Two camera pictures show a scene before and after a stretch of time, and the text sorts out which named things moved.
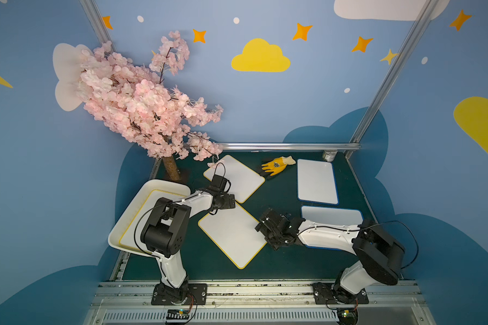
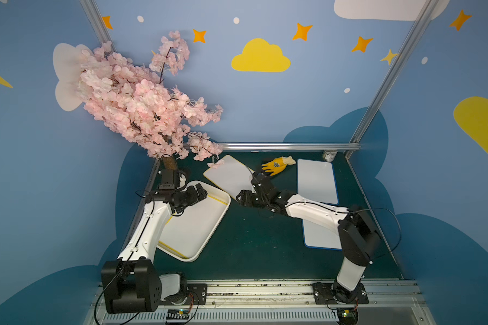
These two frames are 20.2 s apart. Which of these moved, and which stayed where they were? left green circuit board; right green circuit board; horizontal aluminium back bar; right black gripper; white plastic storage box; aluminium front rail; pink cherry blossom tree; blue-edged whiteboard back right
Moved: right black gripper; white plastic storage box
Stayed: right green circuit board; blue-edged whiteboard back right; horizontal aluminium back bar; left green circuit board; pink cherry blossom tree; aluminium front rail
